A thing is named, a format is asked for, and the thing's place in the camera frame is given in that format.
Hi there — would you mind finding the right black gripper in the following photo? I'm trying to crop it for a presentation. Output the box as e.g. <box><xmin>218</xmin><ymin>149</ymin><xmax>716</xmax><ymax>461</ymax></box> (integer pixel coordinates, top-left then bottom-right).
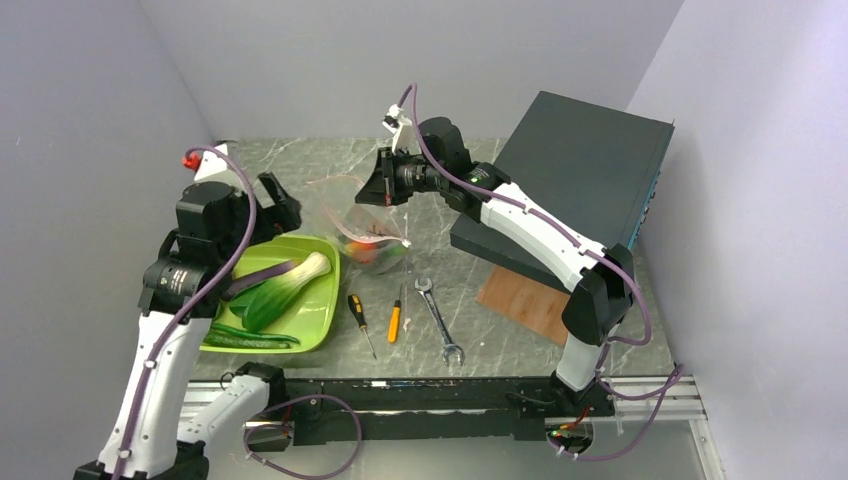
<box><xmin>356</xmin><ymin>146</ymin><xmax>447</xmax><ymax>206</ymax></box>

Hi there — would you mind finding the clear zip top bag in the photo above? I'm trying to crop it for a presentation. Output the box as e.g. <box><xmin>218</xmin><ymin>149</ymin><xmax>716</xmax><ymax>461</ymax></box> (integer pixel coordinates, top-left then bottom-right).
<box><xmin>304</xmin><ymin>175</ymin><xmax>411</xmax><ymax>274</ymax></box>

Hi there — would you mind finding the red bell pepper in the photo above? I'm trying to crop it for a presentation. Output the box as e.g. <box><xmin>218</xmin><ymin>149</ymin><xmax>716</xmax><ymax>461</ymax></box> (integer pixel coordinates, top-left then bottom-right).
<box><xmin>345</xmin><ymin>241</ymin><xmax>378</xmax><ymax>264</ymax></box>

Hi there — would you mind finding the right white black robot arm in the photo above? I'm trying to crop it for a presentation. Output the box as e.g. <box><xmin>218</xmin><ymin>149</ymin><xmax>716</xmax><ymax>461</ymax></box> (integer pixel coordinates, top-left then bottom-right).
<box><xmin>355</xmin><ymin>108</ymin><xmax>640</xmax><ymax>415</ymax></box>

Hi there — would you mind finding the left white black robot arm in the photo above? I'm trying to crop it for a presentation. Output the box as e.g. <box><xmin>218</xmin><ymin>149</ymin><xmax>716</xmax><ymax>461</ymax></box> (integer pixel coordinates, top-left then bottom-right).
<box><xmin>74</xmin><ymin>173</ymin><xmax>301</xmax><ymax>479</ymax></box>

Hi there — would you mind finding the purple eggplant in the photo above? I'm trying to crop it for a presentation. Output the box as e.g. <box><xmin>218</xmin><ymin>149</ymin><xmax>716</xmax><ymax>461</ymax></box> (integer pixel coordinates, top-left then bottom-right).
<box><xmin>221</xmin><ymin>260</ymin><xmax>298</xmax><ymax>301</ymax></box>

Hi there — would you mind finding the black yellow screwdriver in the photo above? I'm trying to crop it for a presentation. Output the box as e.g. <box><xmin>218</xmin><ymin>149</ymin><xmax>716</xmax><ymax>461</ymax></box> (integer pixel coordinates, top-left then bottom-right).
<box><xmin>347</xmin><ymin>294</ymin><xmax>377</xmax><ymax>359</ymax></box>

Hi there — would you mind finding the green bok choy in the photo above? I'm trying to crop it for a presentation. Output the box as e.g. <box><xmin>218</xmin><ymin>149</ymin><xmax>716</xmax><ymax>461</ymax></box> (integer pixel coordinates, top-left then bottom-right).
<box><xmin>228</xmin><ymin>252</ymin><xmax>332</xmax><ymax>333</ymax></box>

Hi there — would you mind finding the green plastic tray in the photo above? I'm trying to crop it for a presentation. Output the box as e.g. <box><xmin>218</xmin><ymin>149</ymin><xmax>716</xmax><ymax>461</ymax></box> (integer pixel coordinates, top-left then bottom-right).
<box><xmin>200</xmin><ymin>234</ymin><xmax>340</xmax><ymax>355</ymax></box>

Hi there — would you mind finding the orange utility knife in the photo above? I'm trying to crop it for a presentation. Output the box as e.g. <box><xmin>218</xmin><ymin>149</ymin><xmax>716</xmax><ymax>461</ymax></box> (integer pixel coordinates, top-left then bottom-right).
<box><xmin>387</xmin><ymin>285</ymin><xmax>404</xmax><ymax>344</ymax></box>

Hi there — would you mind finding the dark green cucumber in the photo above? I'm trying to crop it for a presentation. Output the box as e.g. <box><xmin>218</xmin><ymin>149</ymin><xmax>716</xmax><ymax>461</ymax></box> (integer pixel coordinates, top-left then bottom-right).
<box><xmin>203</xmin><ymin>323</ymin><xmax>300</xmax><ymax>349</ymax></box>

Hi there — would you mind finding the silver open-end wrench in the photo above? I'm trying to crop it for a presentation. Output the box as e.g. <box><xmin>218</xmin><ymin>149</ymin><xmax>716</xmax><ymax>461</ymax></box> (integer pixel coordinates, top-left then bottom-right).
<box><xmin>414</xmin><ymin>277</ymin><xmax>465</xmax><ymax>366</ymax></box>

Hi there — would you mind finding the brown wooden board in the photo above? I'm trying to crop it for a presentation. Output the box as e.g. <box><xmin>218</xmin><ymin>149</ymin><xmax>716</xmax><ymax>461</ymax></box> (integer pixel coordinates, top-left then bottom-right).
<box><xmin>476</xmin><ymin>266</ymin><xmax>570</xmax><ymax>346</ymax></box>

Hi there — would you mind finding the large dark grey box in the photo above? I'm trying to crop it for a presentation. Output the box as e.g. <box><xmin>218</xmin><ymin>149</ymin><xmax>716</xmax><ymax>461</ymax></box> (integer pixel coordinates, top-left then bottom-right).
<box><xmin>450</xmin><ymin>90</ymin><xmax>676</xmax><ymax>293</ymax></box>

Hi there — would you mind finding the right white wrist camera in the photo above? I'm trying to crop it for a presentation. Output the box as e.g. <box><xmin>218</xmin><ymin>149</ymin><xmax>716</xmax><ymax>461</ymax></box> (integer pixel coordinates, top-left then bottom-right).
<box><xmin>382</xmin><ymin>104</ymin><xmax>417</xmax><ymax>154</ymax></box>

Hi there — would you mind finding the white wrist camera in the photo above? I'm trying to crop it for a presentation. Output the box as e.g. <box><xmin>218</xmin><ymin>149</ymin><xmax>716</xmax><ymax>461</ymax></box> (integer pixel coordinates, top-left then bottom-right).
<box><xmin>382</xmin><ymin>104</ymin><xmax>417</xmax><ymax>154</ymax></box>
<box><xmin>182</xmin><ymin>151</ymin><xmax>243</xmax><ymax>189</ymax></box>

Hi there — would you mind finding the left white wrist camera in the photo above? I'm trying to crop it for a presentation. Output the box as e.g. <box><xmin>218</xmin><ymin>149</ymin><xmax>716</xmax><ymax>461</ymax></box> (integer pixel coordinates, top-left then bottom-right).
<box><xmin>182</xmin><ymin>151</ymin><xmax>243</xmax><ymax>189</ymax></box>

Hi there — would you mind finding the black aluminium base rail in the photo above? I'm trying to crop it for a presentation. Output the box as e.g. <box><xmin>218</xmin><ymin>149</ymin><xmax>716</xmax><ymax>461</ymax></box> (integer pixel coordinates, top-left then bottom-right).
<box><xmin>105</xmin><ymin>362</ymin><xmax>727</xmax><ymax>480</ymax></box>

